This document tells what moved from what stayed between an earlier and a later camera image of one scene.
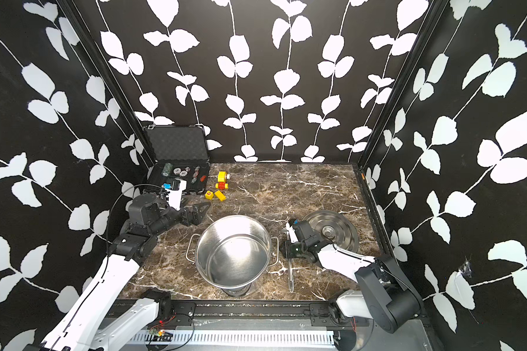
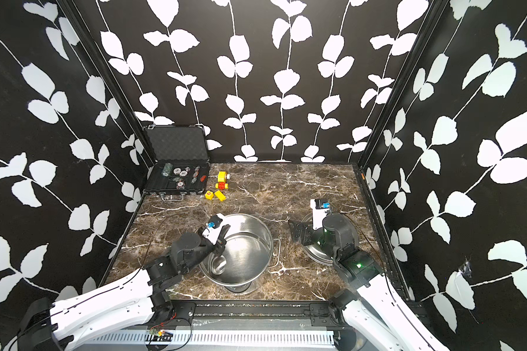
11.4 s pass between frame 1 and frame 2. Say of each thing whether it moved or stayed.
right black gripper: moved
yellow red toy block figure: stayed
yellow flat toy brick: stayed
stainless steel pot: stayed
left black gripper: moved
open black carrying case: stayed
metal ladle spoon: moved
